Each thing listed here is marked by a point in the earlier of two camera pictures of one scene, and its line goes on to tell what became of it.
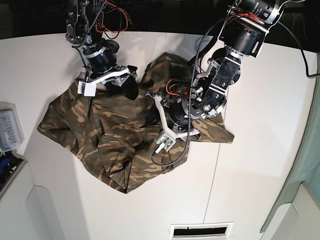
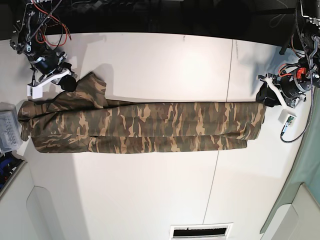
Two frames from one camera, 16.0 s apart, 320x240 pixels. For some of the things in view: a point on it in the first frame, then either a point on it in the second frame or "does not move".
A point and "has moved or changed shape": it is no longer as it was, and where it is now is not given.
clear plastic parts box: x=11 y=132 does not move
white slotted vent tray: x=207 y=231 does not move
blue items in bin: x=9 y=162 does not move
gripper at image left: x=102 y=58 -> x=52 y=67
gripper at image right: x=179 y=115 -> x=288 y=86
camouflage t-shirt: x=115 y=135 has moved or changed shape
